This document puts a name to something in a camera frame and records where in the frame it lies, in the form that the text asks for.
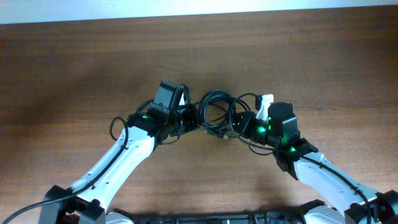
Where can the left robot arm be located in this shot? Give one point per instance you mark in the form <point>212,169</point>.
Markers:
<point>169,114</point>

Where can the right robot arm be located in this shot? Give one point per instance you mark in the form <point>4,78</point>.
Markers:
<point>346,200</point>

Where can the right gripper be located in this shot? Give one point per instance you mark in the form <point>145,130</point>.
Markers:
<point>243,126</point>

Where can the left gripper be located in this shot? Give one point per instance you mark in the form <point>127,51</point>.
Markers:
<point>193,112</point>

